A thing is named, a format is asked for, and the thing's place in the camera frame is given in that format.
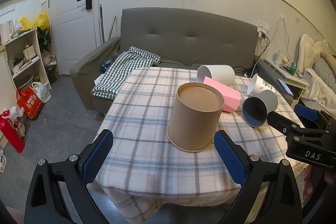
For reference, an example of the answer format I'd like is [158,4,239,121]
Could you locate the smartphone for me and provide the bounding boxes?
[277,79,294,97]

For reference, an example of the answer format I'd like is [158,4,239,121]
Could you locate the striped pillow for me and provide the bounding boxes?
[313,57,336,92]

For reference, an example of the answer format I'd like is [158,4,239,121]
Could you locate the brown kraft paper cup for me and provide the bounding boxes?
[167,82,224,153]

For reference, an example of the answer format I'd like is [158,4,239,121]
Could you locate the yellow plastic bag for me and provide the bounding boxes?
[19,10,50,31]

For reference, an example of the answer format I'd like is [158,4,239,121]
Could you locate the white bedside table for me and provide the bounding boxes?
[264,59,309,108]

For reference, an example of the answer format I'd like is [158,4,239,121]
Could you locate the person right hand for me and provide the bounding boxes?
[302,165,335,201]

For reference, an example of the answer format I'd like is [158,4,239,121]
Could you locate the white cylinder cup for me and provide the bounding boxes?
[197,65,235,86]

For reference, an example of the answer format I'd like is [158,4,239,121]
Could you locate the white cup green print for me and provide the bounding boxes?
[247,74,275,96]

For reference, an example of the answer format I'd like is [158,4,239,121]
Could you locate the green checked cloth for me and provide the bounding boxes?
[92,46,161,100]

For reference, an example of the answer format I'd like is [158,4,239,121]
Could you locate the white headboard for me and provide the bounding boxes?
[297,34,335,72]

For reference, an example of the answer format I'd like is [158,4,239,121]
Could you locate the red shopping bag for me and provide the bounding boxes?
[16,87,43,120]

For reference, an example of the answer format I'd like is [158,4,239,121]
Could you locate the white door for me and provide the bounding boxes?
[47,0,100,75]

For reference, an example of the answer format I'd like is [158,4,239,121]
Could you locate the grey sofa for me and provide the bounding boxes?
[69,7,295,111]

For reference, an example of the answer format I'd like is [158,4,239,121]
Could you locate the wall power socket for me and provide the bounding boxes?
[256,20,270,39]

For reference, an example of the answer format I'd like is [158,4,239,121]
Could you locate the white electric kettle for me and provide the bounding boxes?
[0,19,14,44]

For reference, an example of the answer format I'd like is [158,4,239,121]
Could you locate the black charger cable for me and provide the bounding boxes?
[232,35,271,77]

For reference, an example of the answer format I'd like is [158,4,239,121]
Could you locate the white shelf unit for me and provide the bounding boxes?
[1,28,51,90]

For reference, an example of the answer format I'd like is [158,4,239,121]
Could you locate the green bottle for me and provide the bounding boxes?
[288,62,297,76]

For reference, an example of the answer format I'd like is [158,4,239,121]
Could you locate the white plastic bag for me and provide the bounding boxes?
[31,82,51,103]

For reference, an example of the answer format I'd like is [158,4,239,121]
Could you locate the blue snack packet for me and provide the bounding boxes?
[99,60,113,74]

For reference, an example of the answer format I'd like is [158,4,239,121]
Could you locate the green broom handle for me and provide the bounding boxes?
[99,4,105,43]

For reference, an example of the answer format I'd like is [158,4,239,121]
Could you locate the grey cylinder cup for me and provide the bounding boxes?
[241,90,278,128]

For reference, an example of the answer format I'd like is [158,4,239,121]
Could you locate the red gift bag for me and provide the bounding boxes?
[1,106,26,153]

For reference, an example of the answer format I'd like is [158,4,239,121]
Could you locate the pink box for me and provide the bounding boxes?
[203,77,242,113]

